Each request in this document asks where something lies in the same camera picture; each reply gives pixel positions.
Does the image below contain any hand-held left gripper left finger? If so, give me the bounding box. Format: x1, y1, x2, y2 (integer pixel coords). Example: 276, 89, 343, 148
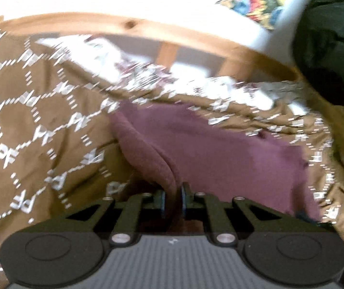
65, 190, 168, 244

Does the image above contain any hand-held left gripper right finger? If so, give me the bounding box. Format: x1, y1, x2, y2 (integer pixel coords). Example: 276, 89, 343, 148
179, 182, 336, 244

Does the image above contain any maroon long-sleeve sweater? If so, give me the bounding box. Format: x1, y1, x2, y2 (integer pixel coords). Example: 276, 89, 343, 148
109, 101, 323, 228

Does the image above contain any brown printed blanket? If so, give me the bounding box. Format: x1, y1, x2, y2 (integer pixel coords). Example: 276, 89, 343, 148
0, 16, 344, 289

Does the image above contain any black puffer jacket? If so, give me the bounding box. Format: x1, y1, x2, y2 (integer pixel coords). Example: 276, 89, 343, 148
291, 0, 344, 110

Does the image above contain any colourful landscape wall poster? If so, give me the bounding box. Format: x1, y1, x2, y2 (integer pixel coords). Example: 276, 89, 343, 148
215, 0, 300, 31

